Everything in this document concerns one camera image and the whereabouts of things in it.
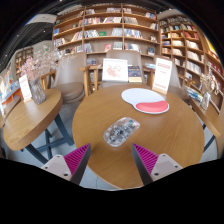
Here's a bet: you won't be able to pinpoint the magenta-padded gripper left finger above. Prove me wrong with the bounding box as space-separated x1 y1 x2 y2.
40 143 92 186

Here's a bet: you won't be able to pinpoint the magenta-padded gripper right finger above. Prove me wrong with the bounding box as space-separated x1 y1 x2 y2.
131 143 184 186

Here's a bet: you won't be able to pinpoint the transparent computer mouse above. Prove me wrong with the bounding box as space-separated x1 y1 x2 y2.
103 116 141 148

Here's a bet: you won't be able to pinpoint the white mouse pad red rest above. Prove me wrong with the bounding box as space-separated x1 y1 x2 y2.
120 87 170 115

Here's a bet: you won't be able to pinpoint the colourful magazine stack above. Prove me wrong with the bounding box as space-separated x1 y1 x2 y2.
184 85 204 103

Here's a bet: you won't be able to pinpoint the glass vase dried flowers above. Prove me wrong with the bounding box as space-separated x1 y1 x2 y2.
199 63 221 112

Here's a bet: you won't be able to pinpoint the white sign wooden base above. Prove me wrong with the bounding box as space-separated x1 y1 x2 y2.
151 57 174 95

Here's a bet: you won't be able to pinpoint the small white table sign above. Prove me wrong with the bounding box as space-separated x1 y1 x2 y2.
18 74 33 103

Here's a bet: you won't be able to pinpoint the dark book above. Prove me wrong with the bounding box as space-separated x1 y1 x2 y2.
127 65 143 83

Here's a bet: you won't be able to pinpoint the blue book stack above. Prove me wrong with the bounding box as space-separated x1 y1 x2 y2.
144 62 157 70

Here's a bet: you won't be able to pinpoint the colourful book display rack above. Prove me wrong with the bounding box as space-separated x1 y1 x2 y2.
0 66 21 114

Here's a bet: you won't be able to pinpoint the white framed floral picture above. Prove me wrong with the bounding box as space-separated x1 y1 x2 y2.
101 58 129 83

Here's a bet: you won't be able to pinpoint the distant wooden shelf unit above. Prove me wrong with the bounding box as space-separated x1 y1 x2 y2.
13 45 35 79

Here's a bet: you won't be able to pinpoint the curved wooden bookshelf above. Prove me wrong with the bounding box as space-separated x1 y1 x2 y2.
158 14 224 114

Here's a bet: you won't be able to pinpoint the wide wooden bookshelf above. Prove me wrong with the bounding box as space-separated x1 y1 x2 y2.
51 3 161 66

